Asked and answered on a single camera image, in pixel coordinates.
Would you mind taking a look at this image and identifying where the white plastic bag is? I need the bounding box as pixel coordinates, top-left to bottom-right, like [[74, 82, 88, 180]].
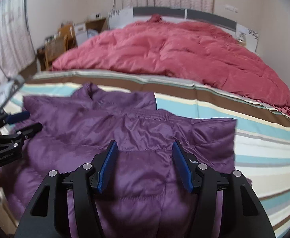
[[87, 28, 100, 40]]

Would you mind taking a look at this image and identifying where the white deer print pillow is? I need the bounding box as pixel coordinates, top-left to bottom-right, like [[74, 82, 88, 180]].
[[0, 79, 21, 114]]

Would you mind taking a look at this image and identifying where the purple down jacket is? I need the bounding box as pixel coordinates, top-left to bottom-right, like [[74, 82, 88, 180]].
[[0, 83, 237, 238]]

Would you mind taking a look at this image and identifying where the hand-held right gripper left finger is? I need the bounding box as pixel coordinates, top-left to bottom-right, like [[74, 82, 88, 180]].
[[16, 139, 118, 238]]

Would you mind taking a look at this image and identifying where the white bedside lamp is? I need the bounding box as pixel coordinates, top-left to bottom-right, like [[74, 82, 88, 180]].
[[237, 31, 248, 46]]

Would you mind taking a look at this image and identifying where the white printed side curtain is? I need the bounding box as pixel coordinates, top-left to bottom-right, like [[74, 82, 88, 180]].
[[0, 0, 36, 85]]

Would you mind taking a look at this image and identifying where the striped bed sheet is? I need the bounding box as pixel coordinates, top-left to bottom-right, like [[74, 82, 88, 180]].
[[0, 70, 290, 238]]

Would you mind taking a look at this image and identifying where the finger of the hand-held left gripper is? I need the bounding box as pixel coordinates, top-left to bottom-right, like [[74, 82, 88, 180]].
[[0, 111, 31, 136], [0, 123, 43, 147]]

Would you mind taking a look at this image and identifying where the dark cluttered side table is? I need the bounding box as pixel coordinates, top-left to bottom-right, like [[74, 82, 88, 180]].
[[36, 45, 47, 71]]

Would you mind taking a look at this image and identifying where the white and grey headboard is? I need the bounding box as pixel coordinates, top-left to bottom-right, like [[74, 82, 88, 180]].
[[108, 6, 259, 53]]

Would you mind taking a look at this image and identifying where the wooden wicker-back chair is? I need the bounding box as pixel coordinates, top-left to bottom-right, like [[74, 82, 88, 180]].
[[44, 35, 68, 67]]

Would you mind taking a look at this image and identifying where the wooden desk with white drawer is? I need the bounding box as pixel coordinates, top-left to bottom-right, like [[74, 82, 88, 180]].
[[74, 17, 109, 47]]

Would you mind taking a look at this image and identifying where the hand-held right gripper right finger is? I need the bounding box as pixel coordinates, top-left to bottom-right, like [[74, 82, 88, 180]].
[[172, 140, 276, 238]]

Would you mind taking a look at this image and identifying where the red quilted comforter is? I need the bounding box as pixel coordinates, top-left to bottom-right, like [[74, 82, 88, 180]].
[[51, 14, 290, 119]]

